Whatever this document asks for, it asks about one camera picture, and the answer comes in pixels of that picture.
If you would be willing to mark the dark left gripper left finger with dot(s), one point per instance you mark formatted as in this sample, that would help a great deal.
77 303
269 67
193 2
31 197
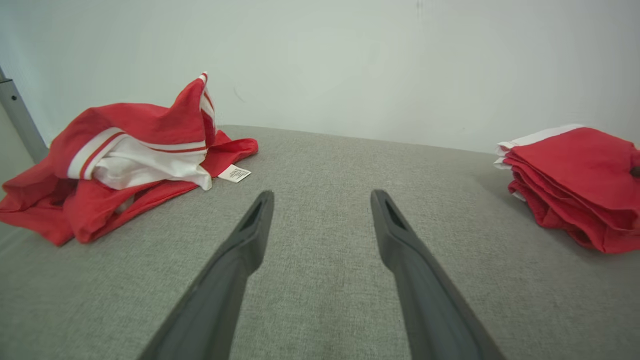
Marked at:
215 300

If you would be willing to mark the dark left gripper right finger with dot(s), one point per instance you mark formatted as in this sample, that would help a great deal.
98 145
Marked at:
430 305

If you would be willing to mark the red shorts with white band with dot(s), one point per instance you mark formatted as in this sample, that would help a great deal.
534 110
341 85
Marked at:
575 170

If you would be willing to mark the red jersey with white sleeves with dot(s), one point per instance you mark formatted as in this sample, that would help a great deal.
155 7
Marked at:
130 120

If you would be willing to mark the grey metal pole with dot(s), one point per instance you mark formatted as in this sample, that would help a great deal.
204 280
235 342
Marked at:
22 120

